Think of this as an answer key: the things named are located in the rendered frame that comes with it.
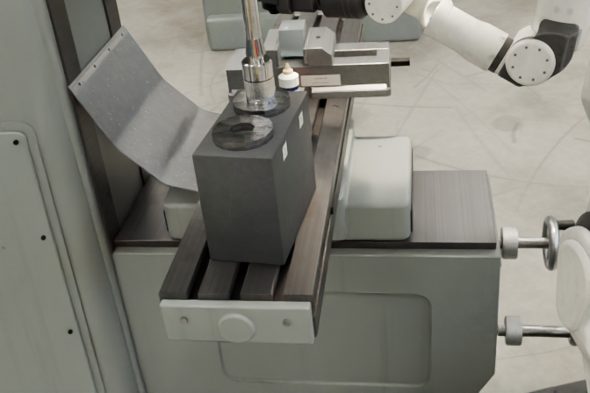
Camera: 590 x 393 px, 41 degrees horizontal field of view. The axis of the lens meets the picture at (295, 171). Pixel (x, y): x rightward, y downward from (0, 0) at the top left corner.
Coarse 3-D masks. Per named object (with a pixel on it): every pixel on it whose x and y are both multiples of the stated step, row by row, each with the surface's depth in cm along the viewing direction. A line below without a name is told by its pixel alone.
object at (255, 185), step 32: (288, 96) 123; (224, 128) 116; (256, 128) 115; (288, 128) 117; (224, 160) 111; (256, 160) 110; (288, 160) 118; (224, 192) 114; (256, 192) 113; (288, 192) 119; (224, 224) 117; (256, 224) 116; (288, 224) 120; (224, 256) 121; (256, 256) 119
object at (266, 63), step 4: (264, 56) 121; (268, 56) 120; (244, 60) 120; (248, 60) 120; (264, 60) 119; (268, 60) 119; (244, 64) 119; (248, 64) 118; (252, 64) 118; (256, 64) 118; (260, 64) 118; (264, 64) 118; (268, 64) 119; (244, 68) 119; (248, 68) 118; (252, 68) 118; (256, 68) 118; (260, 68) 118; (264, 68) 119
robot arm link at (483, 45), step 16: (464, 16) 134; (448, 32) 134; (464, 32) 133; (480, 32) 132; (496, 32) 133; (528, 32) 131; (464, 48) 134; (480, 48) 132; (496, 48) 132; (480, 64) 134; (496, 64) 133; (512, 80) 131
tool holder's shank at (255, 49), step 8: (248, 0) 114; (256, 0) 115; (248, 8) 115; (256, 8) 115; (248, 16) 115; (256, 16) 116; (248, 24) 116; (256, 24) 116; (248, 32) 117; (256, 32) 117; (248, 40) 117; (256, 40) 117; (248, 48) 118; (256, 48) 118; (264, 48) 119; (248, 56) 118; (256, 56) 118
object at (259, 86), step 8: (272, 64) 120; (248, 72) 119; (256, 72) 118; (264, 72) 119; (272, 72) 120; (248, 80) 120; (256, 80) 119; (264, 80) 119; (272, 80) 121; (248, 88) 120; (256, 88) 120; (264, 88) 120; (272, 88) 121; (248, 96) 121; (256, 96) 121; (264, 96) 121; (272, 96) 122; (256, 104) 121
